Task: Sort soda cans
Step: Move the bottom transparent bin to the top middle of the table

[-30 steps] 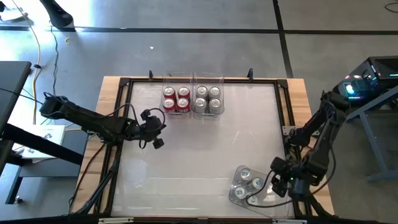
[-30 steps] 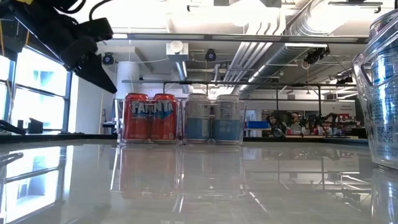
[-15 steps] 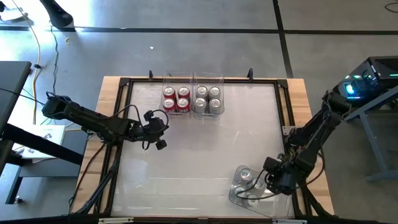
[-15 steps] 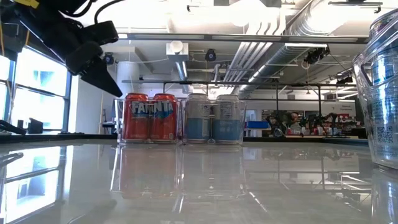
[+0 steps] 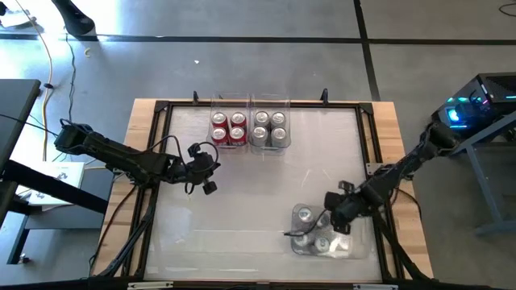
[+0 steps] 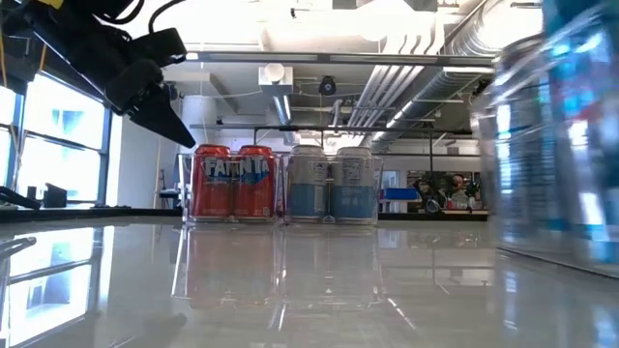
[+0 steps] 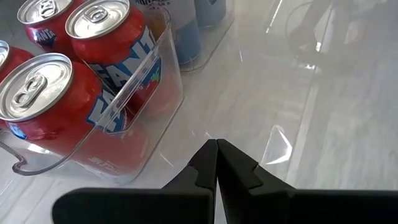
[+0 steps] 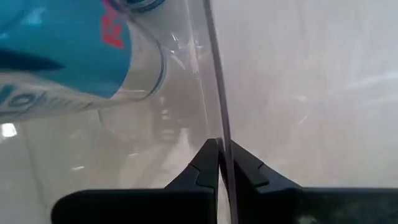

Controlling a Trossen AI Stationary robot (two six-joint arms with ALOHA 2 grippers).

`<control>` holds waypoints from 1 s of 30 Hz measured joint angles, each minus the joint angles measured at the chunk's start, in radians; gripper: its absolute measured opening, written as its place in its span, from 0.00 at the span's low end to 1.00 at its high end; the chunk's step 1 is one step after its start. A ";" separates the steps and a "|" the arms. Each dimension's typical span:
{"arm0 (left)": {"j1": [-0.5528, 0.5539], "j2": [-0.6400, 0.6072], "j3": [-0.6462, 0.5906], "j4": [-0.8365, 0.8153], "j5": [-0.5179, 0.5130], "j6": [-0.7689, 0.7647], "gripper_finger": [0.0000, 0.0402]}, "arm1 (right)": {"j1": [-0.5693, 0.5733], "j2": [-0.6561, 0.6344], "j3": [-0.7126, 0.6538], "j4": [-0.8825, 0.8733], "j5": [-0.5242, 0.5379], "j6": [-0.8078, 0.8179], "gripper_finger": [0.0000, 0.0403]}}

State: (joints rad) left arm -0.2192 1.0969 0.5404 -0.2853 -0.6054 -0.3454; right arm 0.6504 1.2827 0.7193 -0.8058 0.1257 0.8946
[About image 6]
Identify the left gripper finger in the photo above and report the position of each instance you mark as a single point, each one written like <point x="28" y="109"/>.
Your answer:
<point x="162" y="121"/>

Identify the red Fanta strawberry can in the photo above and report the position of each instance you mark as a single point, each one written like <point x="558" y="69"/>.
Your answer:
<point x="210" y="193"/>
<point x="254" y="193"/>

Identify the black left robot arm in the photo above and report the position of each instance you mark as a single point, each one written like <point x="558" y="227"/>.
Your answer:
<point x="72" y="38"/>

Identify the white ceiling fixture box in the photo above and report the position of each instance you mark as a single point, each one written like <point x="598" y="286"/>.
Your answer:
<point x="275" y="72"/>

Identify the small black box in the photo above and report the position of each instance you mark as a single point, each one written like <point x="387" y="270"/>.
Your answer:
<point x="54" y="197"/>

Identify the silver ceiling conduit bundle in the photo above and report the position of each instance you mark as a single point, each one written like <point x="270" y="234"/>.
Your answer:
<point x="377" y="87"/>

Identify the blue plastic crate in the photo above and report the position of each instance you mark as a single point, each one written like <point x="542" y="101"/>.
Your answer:
<point x="401" y="194"/>

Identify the person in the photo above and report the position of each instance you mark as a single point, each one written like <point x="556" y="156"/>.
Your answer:
<point x="458" y="193"/>

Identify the silver vertical duct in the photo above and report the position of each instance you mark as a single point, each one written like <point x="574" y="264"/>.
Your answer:
<point x="283" y="113"/>

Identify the black metal table frame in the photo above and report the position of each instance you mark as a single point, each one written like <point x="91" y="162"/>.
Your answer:
<point x="19" y="198"/>

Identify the black round ceiling camera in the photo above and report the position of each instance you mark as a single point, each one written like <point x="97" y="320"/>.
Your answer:
<point x="328" y="86"/>

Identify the ribbed silver ventilation duct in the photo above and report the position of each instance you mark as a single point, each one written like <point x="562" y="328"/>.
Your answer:
<point x="425" y="104"/>

